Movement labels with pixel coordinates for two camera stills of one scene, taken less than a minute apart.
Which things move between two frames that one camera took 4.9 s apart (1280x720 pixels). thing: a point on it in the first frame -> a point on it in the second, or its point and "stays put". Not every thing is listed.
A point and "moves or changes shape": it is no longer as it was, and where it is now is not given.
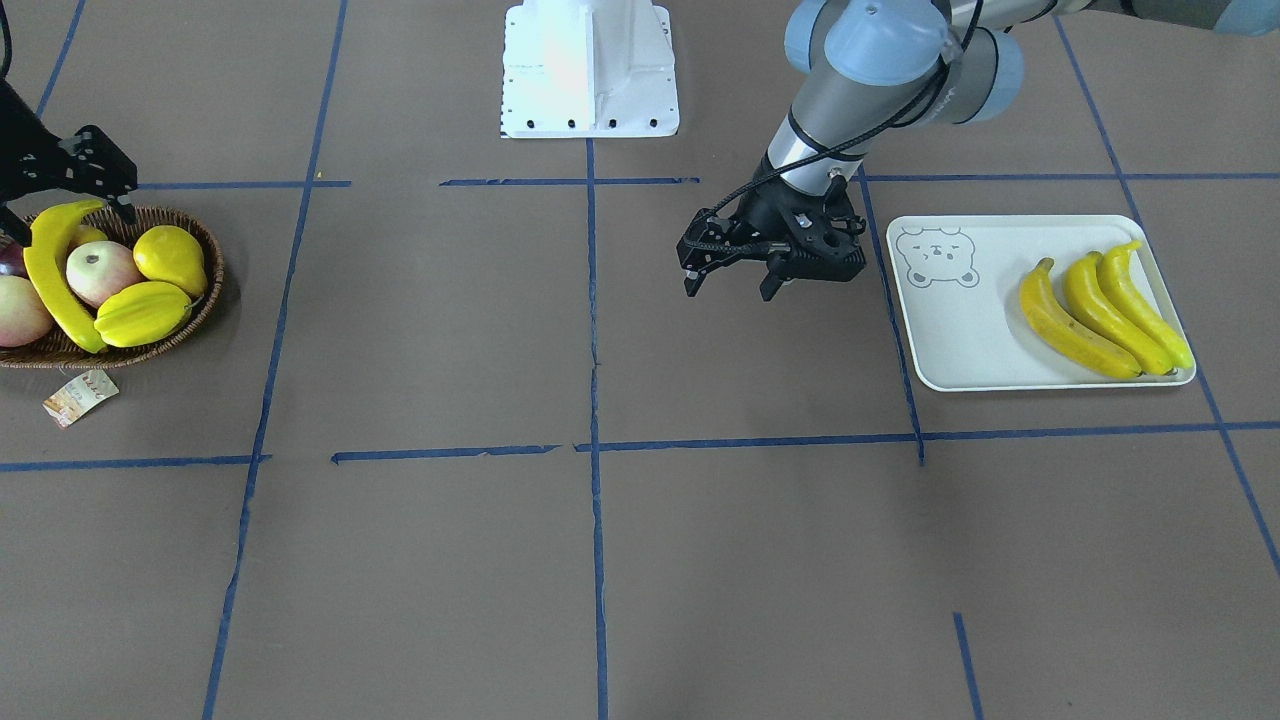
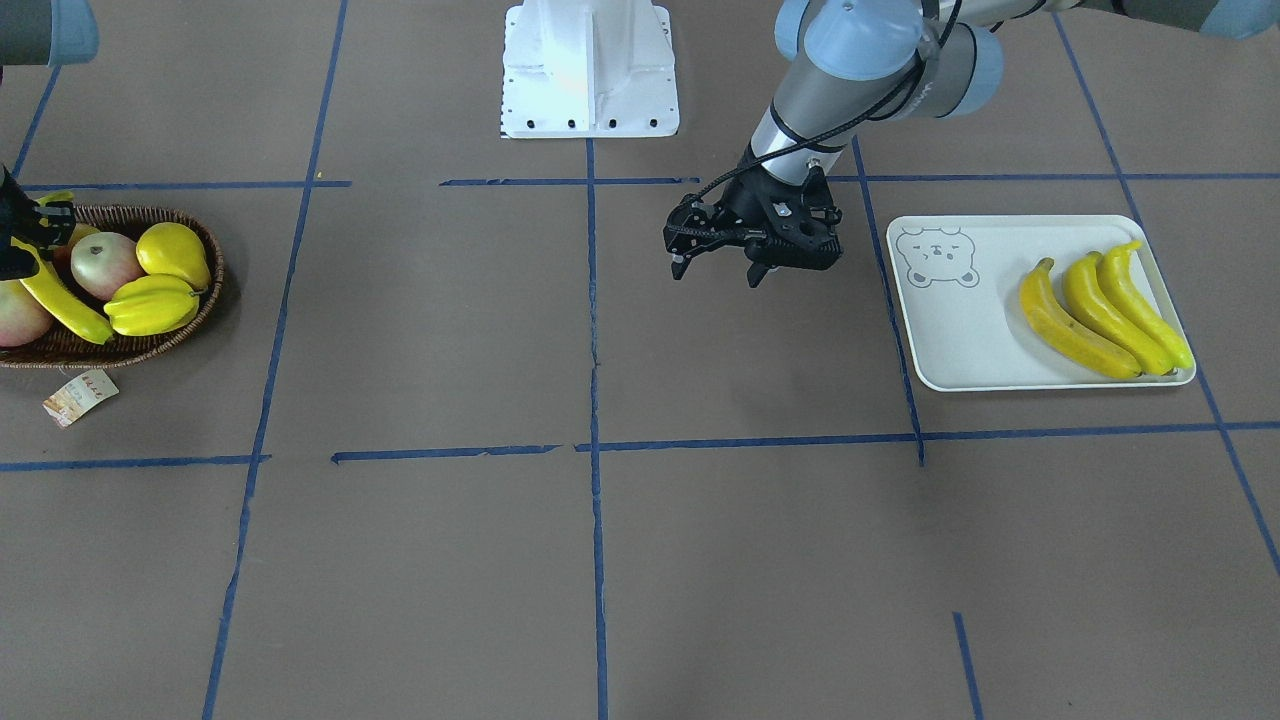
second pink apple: (97, 269) stays put
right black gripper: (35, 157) -> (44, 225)
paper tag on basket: (69, 402) stays put
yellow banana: (1114, 265) stays put
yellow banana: (41, 251) moves or changes shape
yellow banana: (1040, 305) stays put
